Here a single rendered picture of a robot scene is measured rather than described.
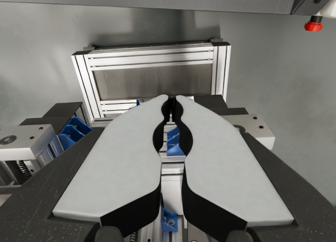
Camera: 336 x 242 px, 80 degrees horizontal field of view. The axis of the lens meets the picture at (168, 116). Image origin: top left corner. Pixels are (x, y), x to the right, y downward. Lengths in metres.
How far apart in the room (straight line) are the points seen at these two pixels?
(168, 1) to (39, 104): 1.52
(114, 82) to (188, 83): 0.43
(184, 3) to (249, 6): 0.10
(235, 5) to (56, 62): 1.33
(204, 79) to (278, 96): 0.65
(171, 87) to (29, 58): 0.95
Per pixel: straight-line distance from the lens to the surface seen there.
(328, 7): 0.41
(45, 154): 0.55
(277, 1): 0.40
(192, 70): 1.17
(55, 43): 1.52
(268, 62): 1.51
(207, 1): 0.36
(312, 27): 0.59
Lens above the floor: 1.31
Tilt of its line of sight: 58 degrees down
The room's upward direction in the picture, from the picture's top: 179 degrees counter-clockwise
